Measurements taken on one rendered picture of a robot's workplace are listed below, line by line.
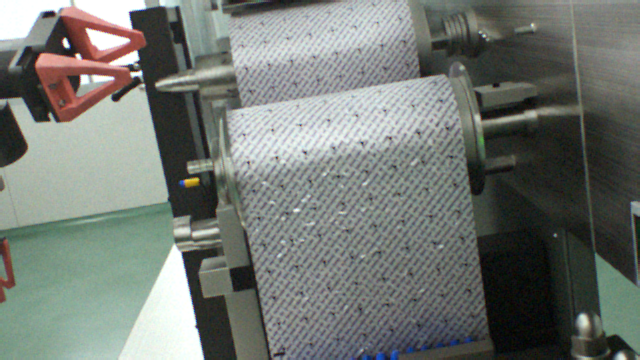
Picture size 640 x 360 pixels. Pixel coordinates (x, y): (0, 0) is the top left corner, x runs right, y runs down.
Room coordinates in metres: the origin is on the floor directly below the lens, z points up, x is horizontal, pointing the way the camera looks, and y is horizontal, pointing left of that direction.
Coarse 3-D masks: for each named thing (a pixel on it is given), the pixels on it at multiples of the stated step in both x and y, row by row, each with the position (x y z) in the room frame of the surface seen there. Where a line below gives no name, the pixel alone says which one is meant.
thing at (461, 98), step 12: (456, 84) 0.84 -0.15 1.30; (456, 96) 0.83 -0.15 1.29; (468, 108) 0.82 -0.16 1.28; (468, 120) 0.81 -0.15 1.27; (468, 132) 0.81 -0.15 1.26; (468, 144) 0.81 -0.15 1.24; (468, 156) 0.81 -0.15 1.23; (228, 168) 0.81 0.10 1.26; (468, 168) 0.82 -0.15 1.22; (228, 180) 0.81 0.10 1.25; (468, 180) 0.84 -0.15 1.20
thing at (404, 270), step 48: (432, 192) 0.80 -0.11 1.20; (288, 240) 0.80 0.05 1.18; (336, 240) 0.80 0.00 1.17; (384, 240) 0.80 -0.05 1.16; (432, 240) 0.80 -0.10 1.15; (288, 288) 0.80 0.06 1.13; (336, 288) 0.80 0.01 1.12; (384, 288) 0.80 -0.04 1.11; (432, 288) 0.80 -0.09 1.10; (480, 288) 0.80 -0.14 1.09; (288, 336) 0.80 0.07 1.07; (336, 336) 0.80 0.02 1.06; (384, 336) 0.80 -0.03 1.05; (432, 336) 0.80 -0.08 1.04; (480, 336) 0.80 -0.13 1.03
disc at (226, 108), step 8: (224, 104) 0.85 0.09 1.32; (224, 112) 0.83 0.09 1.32; (224, 120) 0.82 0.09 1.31; (224, 128) 0.81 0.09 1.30; (224, 136) 0.81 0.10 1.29; (232, 160) 0.80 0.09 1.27; (232, 168) 0.79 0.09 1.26; (232, 176) 0.79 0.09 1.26; (232, 184) 0.79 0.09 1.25; (240, 200) 0.79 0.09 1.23; (240, 208) 0.80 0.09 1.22; (240, 216) 0.80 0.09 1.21
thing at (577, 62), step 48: (432, 0) 1.40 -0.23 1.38; (480, 0) 1.05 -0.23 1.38; (528, 0) 0.84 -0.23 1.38; (576, 0) 0.70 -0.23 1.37; (624, 0) 0.60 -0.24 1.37; (480, 48) 1.08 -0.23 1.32; (528, 48) 0.85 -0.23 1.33; (576, 48) 0.71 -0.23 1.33; (624, 48) 0.60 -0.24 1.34; (576, 96) 0.72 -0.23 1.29; (624, 96) 0.61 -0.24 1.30; (528, 144) 0.89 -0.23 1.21; (576, 144) 0.73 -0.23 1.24; (624, 144) 0.62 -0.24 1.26; (528, 192) 0.92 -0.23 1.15; (576, 192) 0.74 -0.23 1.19; (624, 192) 0.63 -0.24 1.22; (624, 240) 0.63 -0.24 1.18
